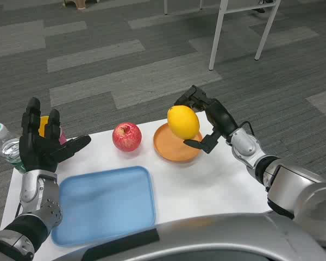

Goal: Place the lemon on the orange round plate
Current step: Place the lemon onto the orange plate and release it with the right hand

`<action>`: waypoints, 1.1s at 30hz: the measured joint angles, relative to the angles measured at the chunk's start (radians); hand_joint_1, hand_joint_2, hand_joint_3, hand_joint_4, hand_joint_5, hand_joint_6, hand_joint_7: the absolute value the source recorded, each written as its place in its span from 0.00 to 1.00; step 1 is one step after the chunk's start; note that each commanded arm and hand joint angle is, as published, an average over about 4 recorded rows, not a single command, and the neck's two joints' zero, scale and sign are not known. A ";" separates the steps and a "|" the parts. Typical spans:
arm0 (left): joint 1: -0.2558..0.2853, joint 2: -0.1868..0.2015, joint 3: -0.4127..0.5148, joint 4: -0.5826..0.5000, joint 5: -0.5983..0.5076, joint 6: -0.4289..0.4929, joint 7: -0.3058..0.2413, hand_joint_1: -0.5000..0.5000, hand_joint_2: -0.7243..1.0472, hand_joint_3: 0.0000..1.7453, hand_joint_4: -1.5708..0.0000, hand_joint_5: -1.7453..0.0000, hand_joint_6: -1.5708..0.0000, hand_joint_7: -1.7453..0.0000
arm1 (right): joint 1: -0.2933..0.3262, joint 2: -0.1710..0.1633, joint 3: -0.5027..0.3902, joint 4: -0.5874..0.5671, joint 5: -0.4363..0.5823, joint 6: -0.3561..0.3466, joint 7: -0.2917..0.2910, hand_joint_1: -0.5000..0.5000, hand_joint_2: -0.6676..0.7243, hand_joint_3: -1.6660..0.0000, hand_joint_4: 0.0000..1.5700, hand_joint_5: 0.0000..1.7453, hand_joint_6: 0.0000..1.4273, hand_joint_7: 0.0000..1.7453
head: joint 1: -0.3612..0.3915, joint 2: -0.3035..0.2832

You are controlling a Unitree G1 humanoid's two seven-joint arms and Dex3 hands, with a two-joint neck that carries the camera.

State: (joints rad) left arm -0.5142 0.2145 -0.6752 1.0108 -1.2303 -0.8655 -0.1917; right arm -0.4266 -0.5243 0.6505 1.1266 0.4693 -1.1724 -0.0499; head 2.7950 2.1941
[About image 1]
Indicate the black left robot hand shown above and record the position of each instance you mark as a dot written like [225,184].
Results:
[40,152]

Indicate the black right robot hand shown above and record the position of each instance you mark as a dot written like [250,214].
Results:
[220,117]

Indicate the yellow lemon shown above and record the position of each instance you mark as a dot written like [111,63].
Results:
[183,122]

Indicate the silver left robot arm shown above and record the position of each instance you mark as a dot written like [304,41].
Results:
[30,212]

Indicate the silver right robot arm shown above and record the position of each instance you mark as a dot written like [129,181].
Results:
[282,185]

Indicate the orange round plate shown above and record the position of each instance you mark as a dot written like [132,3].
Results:
[176,148]

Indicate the yellow cup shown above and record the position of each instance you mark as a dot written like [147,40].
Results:
[43,125]

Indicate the clear plastic water bottle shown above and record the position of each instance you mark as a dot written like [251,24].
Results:
[8,148]

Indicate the blue rectangular tray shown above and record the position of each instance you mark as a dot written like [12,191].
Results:
[104,204]

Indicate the red apple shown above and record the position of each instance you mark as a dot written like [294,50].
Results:
[126,136]

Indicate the white table leg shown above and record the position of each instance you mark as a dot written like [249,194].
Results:
[166,6]

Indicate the silver robot chest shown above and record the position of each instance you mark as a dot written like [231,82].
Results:
[206,239]

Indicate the white metal table frame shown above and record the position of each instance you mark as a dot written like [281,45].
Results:
[241,30]

